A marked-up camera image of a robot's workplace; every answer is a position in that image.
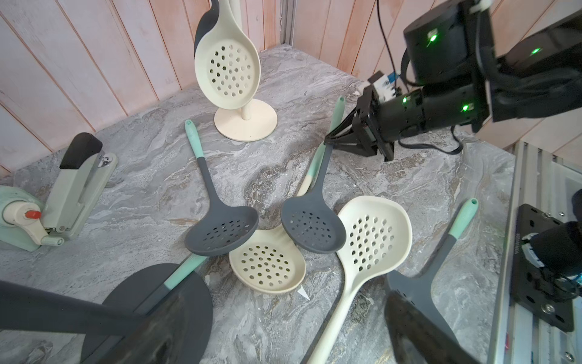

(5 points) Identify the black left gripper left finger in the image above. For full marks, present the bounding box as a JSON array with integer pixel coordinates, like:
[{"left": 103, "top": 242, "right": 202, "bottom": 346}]
[{"left": 99, "top": 288, "right": 190, "bottom": 363}]

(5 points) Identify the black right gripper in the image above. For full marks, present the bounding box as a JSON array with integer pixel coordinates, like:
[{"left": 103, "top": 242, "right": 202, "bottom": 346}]
[{"left": 324, "top": 79, "right": 489, "bottom": 162}]

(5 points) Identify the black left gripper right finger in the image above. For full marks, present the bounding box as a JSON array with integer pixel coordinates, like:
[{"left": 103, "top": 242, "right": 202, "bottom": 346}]
[{"left": 384, "top": 291, "right": 478, "bottom": 363}]

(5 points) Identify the grey skimmer hung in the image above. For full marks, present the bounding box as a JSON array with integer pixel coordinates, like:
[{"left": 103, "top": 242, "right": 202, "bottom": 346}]
[
  {"left": 194, "top": 0, "right": 220, "bottom": 52},
  {"left": 281, "top": 143, "right": 346, "bottom": 254}
]

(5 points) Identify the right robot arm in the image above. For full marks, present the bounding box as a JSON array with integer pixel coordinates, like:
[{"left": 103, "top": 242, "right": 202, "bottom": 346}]
[{"left": 324, "top": 1, "right": 581, "bottom": 162}]

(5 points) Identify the grey utensil rack stand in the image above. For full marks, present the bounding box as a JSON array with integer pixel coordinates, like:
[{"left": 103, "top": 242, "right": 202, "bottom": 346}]
[{"left": 0, "top": 262, "right": 214, "bottom": 364}]

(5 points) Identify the grey skimmer front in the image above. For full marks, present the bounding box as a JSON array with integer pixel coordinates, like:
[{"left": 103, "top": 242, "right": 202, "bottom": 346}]
[{"left": 386, "top": 198, "right": 479, "bottom": 344}]

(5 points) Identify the large cream skimmer left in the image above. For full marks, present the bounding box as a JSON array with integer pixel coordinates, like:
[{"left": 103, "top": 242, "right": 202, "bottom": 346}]
[{"left": 134, "top": 254, "right": 208, "bottom": 314}]

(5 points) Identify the cream skimmer centre front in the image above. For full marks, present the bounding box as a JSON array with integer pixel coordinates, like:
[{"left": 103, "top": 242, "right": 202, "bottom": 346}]
[{"left": 308, "top": 196, "right": 412, "bottom": 363}]

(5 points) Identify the cream utensil rack stand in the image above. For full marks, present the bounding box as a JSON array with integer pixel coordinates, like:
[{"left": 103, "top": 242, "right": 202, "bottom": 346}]
[{"left": 215, "top": 94, "right": 277, "bottom": 142}]

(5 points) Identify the grey skimmer near grey rack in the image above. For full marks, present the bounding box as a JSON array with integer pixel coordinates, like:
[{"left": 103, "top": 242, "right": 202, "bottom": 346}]
[{"left": 184, "top": 119, "right": 259, "bottom": 257}]

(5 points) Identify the cream skimmer under pile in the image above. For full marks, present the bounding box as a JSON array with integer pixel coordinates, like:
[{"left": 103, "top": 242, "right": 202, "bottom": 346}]
[{"left": 228, "top": 143, "right": 327, "bottom": 295}]

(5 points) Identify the mint stapler black top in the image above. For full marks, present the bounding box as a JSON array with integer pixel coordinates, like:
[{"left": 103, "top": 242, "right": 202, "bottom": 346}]
[{"left": 41, "top": 132, "right": 119, "bottom": 240}]

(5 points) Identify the mint green pencil sharpener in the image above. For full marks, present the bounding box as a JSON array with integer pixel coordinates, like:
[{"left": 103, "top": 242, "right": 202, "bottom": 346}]
[{"left": 1, "top": 186, "right": 65, "bottom": 252}]

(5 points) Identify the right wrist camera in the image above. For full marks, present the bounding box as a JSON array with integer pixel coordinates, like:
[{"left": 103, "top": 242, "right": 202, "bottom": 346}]
[{"left": 368, "top": 71, "right": 399, "bottom": 104}]

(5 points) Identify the aluminium rail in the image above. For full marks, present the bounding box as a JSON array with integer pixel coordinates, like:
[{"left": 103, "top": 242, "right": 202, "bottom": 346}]
[{"left": 487, "top": 141, "right": 581, "bottom": 363}]

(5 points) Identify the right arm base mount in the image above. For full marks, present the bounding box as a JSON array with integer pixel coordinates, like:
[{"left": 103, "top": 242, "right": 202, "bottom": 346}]
[{"left": 510, "top": 191, "right": 581, "bottom": 332}]

